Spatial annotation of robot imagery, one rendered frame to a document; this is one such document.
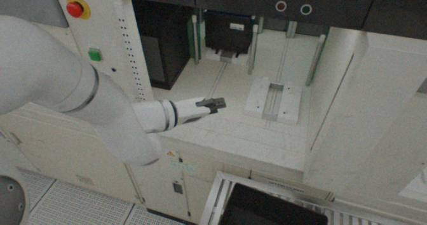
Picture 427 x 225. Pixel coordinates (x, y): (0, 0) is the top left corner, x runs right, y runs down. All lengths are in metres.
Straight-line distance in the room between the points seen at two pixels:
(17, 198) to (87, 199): 1.76
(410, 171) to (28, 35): 0.93
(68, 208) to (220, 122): 1.29
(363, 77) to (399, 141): 0.28
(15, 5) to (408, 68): 0.99
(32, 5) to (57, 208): 1.43
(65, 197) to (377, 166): 1.80
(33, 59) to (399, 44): 0.59
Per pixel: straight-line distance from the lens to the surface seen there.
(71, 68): 0.40
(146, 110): 0.67
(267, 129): 1.08
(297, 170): 1.00
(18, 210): 0.29
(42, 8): 0.93
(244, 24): 1.24
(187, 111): 0.70
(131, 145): 0.57
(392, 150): 0.89
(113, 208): 1.95
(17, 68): 0.35
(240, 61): 1.35
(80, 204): 2.04
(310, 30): 1.66
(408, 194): 1.10
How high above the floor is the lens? 1.69
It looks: 46 degrees down
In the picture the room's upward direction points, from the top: straight up
